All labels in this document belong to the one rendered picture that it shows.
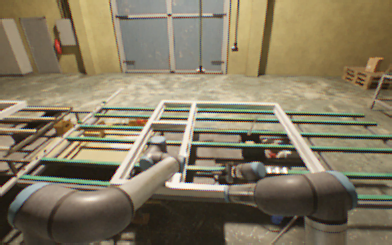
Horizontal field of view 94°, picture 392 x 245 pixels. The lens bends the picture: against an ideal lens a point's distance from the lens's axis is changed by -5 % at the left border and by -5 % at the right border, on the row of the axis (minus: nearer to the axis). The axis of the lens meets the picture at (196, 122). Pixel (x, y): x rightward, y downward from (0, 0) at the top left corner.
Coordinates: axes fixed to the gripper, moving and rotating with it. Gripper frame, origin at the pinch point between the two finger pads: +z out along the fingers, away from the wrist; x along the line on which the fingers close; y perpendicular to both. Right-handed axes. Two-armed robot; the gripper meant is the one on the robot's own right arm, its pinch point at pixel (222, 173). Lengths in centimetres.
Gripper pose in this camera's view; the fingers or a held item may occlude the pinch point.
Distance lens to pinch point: 142.1
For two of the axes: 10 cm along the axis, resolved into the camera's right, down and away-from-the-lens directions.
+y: -8.3, -2.5, -4.9
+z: -5.5, 2.8, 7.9
